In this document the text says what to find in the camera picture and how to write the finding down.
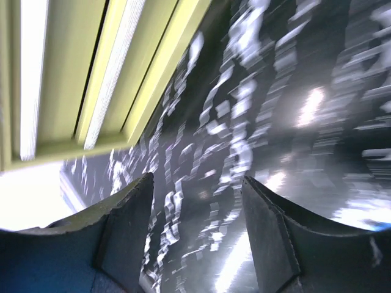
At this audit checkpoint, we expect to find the black marble desk mat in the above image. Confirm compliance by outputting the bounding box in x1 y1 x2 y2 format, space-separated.
65 1 390 292

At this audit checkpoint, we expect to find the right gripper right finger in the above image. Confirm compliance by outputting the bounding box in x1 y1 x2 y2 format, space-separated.
241 176 390 292

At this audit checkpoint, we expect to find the yellow-green drawer cabinet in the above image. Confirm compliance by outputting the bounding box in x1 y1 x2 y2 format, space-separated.
1 1 228 172

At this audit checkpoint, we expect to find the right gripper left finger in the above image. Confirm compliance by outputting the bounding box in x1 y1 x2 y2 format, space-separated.
1 173 154 292

